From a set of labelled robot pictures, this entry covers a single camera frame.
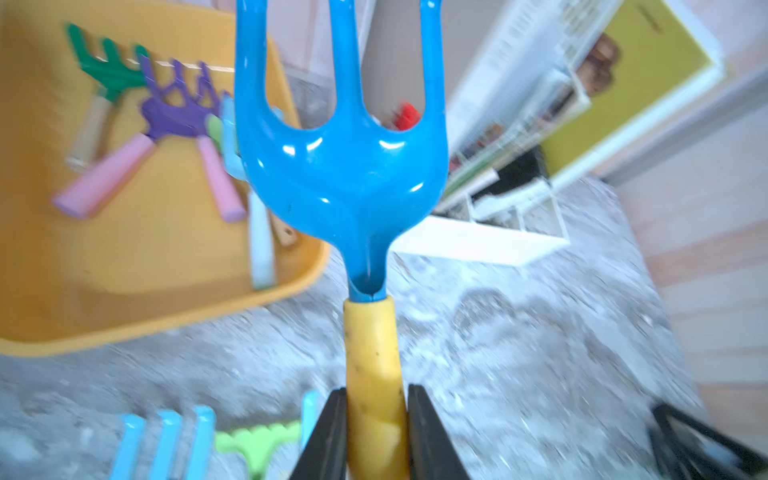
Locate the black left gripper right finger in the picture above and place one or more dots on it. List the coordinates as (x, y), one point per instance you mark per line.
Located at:
(431, 452)

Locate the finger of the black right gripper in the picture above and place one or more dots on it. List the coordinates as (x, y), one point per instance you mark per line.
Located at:
(683, 447)

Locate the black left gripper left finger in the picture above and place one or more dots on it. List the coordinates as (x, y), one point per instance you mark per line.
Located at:
(323, 437)

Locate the green rake wooden handle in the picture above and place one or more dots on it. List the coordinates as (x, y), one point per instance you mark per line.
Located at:
(257, 444)

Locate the light blue hand fork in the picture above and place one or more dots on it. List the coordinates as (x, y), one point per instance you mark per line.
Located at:
(126, 459)

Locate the yellow storage tray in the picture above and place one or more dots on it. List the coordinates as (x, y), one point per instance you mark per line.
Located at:
(156, 257)

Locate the blue fork yellow handle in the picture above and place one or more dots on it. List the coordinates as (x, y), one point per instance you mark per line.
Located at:
(357, 186)

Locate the dark green rake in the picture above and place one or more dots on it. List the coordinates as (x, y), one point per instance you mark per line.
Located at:
(113, 77)

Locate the white file organizer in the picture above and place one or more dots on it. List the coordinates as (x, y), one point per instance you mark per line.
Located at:
(513, 229)

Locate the yellow book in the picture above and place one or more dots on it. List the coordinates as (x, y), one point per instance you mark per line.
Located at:
(667, 60)

